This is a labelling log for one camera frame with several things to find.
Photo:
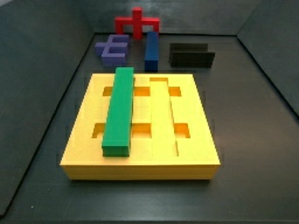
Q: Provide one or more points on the blue long block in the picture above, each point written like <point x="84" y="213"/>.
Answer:
<point x="152" y="54"/>

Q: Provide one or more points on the yellow slotted board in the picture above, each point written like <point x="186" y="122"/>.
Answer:
<point x="172" y="141"/>

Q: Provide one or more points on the green long block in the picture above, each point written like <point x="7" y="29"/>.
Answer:
<point x="117" y="138"/>

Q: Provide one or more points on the black block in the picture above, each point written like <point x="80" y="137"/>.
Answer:
<point x="190" y="55"/>

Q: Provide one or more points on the purple E-shaped block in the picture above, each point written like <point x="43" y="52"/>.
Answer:
<point x="113" y="51"/>

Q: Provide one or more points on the red cross-shaped block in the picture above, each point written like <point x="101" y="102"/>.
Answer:
<point x="138" y="21"/>

